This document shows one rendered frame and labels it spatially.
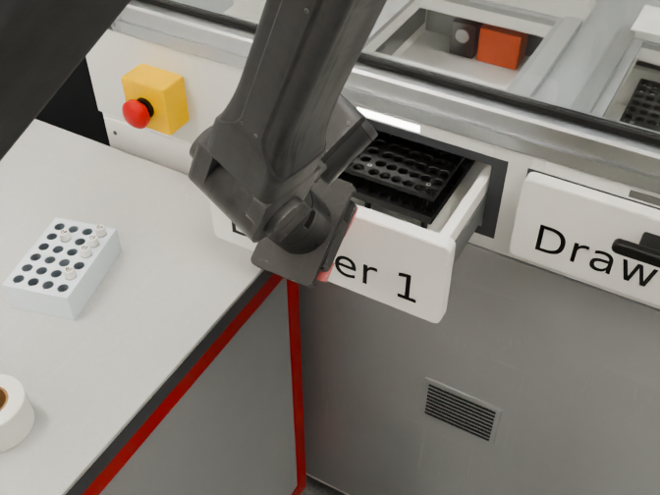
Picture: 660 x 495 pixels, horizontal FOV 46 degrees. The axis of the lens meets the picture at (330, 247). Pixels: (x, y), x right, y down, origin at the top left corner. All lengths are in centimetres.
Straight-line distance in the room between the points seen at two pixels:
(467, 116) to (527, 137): 7
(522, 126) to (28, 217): 65
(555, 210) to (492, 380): 33
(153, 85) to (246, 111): 58
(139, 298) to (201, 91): 29
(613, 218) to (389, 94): 28
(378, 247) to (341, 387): 54
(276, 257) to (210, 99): 39
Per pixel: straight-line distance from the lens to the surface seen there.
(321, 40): 41
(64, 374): 91
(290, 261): 71
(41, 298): 96
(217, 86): 104
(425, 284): 81
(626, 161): 84
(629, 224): 86
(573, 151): 86
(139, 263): 101
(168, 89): 105
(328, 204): 71
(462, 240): 88
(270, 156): 49
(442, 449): 131
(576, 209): 87
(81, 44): 25
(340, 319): 118
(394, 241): 79
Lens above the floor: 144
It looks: 43 degrees down
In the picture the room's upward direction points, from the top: straight up
